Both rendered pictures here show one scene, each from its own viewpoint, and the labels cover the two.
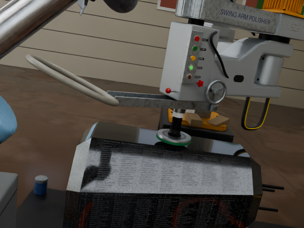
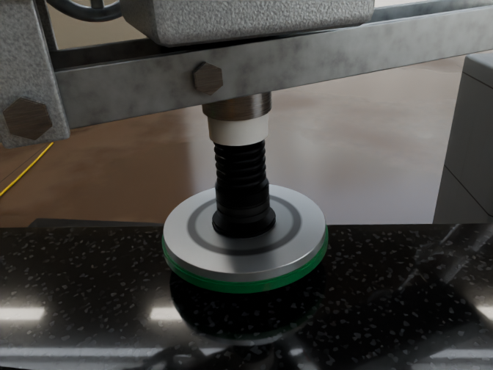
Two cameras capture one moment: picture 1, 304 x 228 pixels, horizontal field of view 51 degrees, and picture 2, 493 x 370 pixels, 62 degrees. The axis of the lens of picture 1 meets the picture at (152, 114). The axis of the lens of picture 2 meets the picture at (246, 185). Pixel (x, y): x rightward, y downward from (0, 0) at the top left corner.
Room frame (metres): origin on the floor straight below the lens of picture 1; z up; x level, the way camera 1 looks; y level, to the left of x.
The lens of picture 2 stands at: (2.31, -0.06, 1.16)
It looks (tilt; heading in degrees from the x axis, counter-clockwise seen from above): 28 degrees down; 191
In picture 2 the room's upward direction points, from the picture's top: 3 degrees counter-clockwise
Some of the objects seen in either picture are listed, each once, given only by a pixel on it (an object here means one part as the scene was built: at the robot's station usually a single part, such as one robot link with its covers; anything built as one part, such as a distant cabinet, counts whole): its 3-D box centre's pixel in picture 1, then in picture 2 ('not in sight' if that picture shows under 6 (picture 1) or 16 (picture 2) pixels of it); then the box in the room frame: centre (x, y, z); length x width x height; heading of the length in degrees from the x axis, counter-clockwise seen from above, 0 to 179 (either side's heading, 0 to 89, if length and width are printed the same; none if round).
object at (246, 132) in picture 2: (178, 113); (238, 120); (1.87, -0.16, 1.00); 0.07 x 0.07 x 0.04
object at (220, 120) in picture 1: (218, 120); not in sight; (2.61, -0.56, 0.80); 0.20 x 0.10 x 0.05; 137
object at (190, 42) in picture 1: (191, 57); not in sight; (1.73, -0.16, 1.35); 0.08 x 0.03 x 0.28; 122
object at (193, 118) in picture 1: (193, 119); not in sight; (2.52, -0.35, 0.81); 0.20 x 0.10 x 0.05; 9
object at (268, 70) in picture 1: (265, 69); not in sight; (2.21, -0.72, 1.32); 0.19 x 0.19 x 0.20
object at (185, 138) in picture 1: (173, 135); (244, 224); (1.87, -0.16, 0.85); 0.21 x 0.21 x 0.01
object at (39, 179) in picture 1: (40, 185); not in sight; (2.33, 0.81, 0.08); 0.10 x 0.10 x 0.13
